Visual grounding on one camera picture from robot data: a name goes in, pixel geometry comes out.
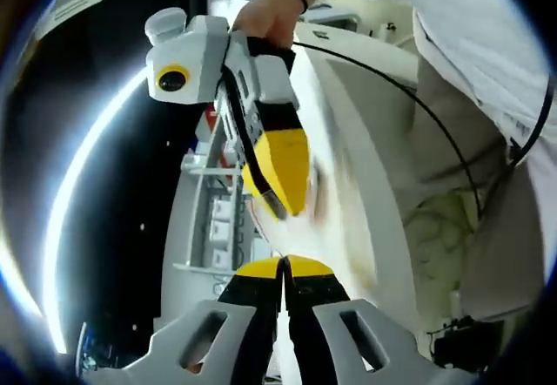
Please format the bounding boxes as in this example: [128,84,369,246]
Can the grey shelf unit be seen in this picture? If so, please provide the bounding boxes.
[172,104,282,282]

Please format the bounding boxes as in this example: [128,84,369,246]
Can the row of white storage boxes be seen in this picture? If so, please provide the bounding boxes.
[207,196,239,269]

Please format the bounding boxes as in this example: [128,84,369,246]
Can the black cable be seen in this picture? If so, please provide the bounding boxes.
[290,41,483,220]
[506,69,557,169]

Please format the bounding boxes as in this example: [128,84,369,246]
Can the black device with cables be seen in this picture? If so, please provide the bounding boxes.
[427,314,507,371]

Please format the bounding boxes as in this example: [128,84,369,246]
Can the long ceiling light strip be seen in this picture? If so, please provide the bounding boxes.
[40,70,150,356]

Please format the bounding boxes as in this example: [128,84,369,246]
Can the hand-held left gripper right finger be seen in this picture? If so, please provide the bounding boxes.
[282,253,491,385]

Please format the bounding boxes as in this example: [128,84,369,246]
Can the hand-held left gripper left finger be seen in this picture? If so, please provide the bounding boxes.
[82,257,286,385]

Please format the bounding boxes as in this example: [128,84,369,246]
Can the person's right hand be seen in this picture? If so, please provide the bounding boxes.
[230,0,308,51]

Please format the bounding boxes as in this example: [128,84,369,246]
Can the person's white shirt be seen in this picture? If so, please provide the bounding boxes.
[360,0,557,168]

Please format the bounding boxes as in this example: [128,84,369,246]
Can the person's beige trousers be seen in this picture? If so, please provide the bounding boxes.
[406,51,557,321]

